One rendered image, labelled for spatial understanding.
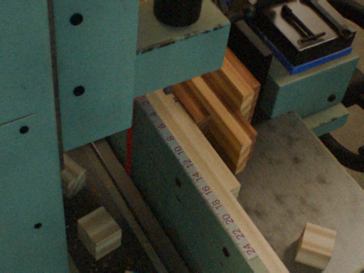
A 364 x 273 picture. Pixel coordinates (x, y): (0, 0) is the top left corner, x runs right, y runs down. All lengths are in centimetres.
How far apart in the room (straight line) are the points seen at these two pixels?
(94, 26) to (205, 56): 20
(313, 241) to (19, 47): 39
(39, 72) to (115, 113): 16
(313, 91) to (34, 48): 47
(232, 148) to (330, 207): 14
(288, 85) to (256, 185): 13
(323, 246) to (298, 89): 22
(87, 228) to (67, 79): 26
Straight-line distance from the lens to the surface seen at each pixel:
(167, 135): 73
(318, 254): 71
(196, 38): 69
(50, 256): 72
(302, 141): 83
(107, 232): 79
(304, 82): 83
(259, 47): 80
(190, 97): 79
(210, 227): 70
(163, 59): 68
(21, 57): 49
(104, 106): 63
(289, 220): 76
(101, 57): 58
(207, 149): 75
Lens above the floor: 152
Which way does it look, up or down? 50 degrees down
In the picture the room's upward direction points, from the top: 9 degrees clockwise
